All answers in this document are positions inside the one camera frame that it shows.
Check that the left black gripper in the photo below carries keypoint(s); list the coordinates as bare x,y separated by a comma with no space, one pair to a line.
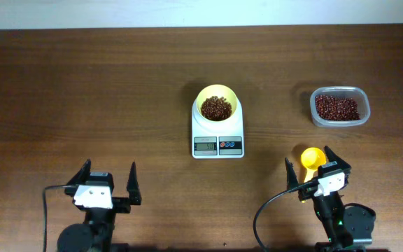
123,204

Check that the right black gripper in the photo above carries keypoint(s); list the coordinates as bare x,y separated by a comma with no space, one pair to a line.
332,157

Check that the yellow measuring scoop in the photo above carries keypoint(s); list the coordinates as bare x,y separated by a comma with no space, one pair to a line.
311,159

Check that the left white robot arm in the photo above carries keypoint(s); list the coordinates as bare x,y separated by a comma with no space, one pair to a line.
93,234

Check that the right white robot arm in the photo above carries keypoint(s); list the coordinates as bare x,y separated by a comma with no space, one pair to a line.
348,227

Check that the white digital kitchen scale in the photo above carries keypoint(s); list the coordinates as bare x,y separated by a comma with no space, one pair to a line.
218,139

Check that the red beans in bowl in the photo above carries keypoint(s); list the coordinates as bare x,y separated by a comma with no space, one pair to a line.
216,108

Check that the pale yellow plastic bowl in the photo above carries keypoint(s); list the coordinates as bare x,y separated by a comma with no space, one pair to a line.
220,91

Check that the red beans in container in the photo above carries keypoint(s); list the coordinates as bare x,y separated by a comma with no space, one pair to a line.
336,108

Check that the clear plastic food container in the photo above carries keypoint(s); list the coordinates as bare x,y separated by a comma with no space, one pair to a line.
341,91

